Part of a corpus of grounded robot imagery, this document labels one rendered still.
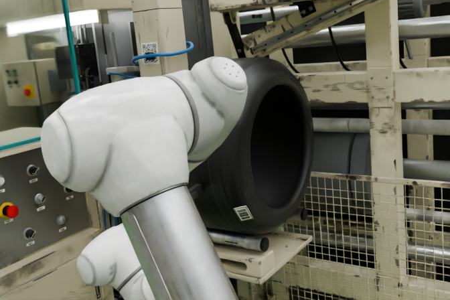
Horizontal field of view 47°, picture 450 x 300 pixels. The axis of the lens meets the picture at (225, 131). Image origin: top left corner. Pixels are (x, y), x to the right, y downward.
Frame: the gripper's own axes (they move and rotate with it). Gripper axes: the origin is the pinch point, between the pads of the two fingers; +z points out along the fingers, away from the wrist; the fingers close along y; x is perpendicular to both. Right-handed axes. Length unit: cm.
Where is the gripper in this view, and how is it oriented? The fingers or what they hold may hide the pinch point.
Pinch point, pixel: (192, 193)
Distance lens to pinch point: 149.9
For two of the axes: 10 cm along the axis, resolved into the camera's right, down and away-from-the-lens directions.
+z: 5.4, -3.4, 7.7
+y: -8.2, -0.2, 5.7
